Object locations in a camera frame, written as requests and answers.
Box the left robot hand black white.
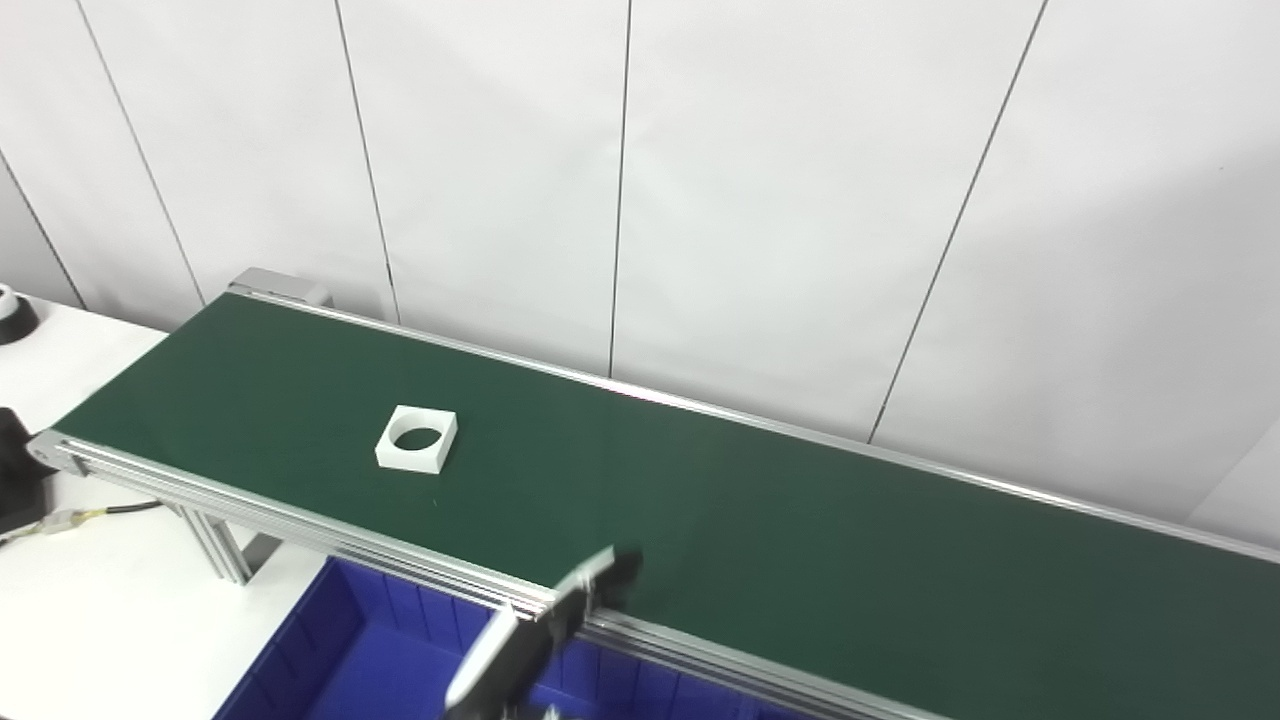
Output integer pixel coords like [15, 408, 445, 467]
[443, 548, 643, 720]

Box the aluminium conveyor leg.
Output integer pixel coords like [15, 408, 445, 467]
[165, 500, 283, 587]

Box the round black white object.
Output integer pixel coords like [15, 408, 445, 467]
[0, 284, 42, 347]

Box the cable with yellow connector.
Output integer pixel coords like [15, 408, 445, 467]
[0, 500, 164, 547]

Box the green conveyor belt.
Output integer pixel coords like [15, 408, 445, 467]
[50, 293, 1280, 720]
[27, 285, 1280, 720]

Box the grey conveyor end housing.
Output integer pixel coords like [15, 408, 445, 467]
[228, 267, 332, 309]

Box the white square part with hole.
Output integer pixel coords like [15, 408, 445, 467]
[375, 405, 459, 474]

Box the black box device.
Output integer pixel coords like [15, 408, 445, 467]
[0, 407, 57, 533]

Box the blue plastic bin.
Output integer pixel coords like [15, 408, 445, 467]
[213, 557, 831, 720]

